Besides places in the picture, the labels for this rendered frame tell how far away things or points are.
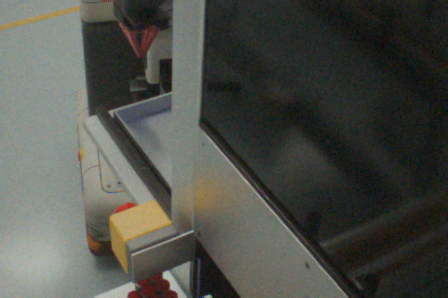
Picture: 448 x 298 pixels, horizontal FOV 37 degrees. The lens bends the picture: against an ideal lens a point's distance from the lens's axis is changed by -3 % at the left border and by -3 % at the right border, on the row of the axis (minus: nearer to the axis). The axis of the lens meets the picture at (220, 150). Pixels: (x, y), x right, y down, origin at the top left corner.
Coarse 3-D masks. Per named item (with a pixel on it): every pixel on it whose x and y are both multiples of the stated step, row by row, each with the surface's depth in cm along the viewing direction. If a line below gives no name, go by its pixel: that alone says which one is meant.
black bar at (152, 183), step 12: (96, 108) 129; (108, 120) 127; (108, 132) 127; (120, 132) 124; (120, 144) 122; (132, 156) 119; (144, 168) 117; (144, 180) 116; (156, 180) 115; (156, 192) 113; (168, 204) 111; (168, 216) 111
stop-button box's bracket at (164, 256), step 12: (168, 240) 89; (180, 240) 90; (192, 240) 91; (144, 252) 87; (156, 252) 89; (168, 252) 90; (180, 252) 91; (192, 252) 93; (132, 264) 87; (144, 264) 89; (156, 264) 90; (168, 264) 91; (180, 264) 93; (144, 276) 90
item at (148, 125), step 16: (160, 96) 130; (128, 112) 128; (144, 112) 130; (160, 112) 132; (128, 128) 123; (144, 128) 128; (160, 128) 128; (144, 144) 125; (160, 144) 125; (144, 160) 119; (160, 160) 122; (160, 176) 115
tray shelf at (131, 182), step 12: (156, 96) 136; (84, 120) 129; (96, 120) 130; (96, 132) 127; (96, 144) 126; (108, 144) 124; (108, 156) 122; (120, 156) 122; (120, 168) 120; (132, 168) 120; (120, 180) 119; (132, 180) 118; (132, 192) 115; (144, 192) 116
